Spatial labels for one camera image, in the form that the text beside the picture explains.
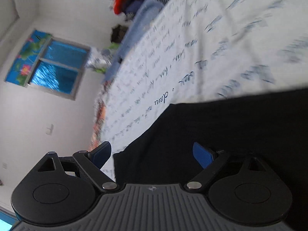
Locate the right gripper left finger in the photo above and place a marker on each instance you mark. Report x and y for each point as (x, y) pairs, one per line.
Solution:
(91, 164)

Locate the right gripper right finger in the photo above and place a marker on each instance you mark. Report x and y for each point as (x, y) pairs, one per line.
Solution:
(210, 161)

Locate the black pants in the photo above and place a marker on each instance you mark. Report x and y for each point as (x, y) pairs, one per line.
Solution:
(264, 180)

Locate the floral patterned quilt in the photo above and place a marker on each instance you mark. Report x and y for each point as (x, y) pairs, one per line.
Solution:
(100, 112)

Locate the blue window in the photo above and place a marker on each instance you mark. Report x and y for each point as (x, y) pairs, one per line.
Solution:
(59, 68)

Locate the floral pillow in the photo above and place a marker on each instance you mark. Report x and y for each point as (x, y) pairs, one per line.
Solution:
(99, 60)

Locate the white script-print bed sheet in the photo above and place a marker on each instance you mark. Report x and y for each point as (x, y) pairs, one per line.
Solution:
(206, 50)

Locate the lotus flower curtain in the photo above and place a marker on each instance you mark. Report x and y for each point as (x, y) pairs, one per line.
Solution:
(27, 57)

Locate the light blue blanket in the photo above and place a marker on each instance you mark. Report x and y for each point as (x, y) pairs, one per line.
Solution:
(140, 25)

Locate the white wall switch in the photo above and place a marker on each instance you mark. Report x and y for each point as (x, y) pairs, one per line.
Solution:
(49, 129)

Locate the black bag by wall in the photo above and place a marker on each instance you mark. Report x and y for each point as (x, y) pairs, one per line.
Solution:
(118, 33)

